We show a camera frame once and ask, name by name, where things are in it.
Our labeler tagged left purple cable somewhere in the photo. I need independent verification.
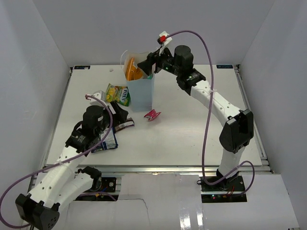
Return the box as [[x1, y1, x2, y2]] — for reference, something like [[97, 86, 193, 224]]
[[0, 94, 115, 227]]

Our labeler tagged small red candy wrapper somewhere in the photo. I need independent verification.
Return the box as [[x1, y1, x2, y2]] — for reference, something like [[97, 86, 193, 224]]
[[144, 109, 161, 122]]

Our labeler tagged blue corner label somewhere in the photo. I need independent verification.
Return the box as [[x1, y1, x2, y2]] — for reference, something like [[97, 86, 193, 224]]
[[216, 65, 233, 69], [73, 65, 91, 70]]

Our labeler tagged brown chocolate bar wrapper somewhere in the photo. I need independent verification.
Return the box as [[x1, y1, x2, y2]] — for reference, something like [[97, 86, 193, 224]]
[[113, 118, 135, 133]]

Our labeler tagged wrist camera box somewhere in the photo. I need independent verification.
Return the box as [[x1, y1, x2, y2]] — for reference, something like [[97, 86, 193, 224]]
[[157, 31, 172, 55], [87, 90, 106, 104]]

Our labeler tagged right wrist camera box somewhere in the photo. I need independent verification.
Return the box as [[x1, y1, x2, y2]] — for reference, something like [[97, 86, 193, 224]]
[[157, 31, 172, 55]]

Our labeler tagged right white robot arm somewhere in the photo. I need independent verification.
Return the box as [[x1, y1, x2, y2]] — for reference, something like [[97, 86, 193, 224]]
[[137, 45, 254, 191]]

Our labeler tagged orange chips bag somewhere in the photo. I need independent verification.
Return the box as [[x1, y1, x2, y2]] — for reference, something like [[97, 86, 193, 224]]
[[126, 57, 143, 81]]

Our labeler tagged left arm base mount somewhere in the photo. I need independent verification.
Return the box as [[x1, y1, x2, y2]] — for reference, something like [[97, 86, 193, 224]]
[[79, 177, 117, 197]]

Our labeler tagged yellow green candy bag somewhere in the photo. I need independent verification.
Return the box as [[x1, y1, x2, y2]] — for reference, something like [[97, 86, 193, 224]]
[[105, 84, 130, 107]]

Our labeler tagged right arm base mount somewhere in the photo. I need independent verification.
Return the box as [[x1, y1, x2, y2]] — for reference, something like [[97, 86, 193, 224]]
[[197, 176, 247, 204]]

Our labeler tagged left blue corner label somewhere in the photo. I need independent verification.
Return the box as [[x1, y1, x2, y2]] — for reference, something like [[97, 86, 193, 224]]
[[73, 65, 91, 70]]

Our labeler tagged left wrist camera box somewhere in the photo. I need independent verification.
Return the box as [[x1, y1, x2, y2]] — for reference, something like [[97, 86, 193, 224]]
[[87, 90, 106, 104]]

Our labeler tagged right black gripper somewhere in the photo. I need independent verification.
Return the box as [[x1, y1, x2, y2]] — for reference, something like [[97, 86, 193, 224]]
[[138, 45, 182, 77]]

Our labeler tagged blue snack bag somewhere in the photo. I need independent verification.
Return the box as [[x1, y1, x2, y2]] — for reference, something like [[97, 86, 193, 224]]
[[91, 128, 118, 153]]

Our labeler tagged right blue corner label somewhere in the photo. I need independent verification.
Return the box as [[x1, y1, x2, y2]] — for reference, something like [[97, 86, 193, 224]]
[[216, 65, 233, 69]]

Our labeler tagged light blue paper bag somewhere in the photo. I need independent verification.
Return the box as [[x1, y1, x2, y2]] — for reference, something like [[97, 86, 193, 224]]
[[120, 50, 154, 112]]

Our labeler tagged teal mint candy bag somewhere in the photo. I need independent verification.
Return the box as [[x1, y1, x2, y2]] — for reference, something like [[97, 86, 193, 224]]
[[144, 74, 154, 80]]

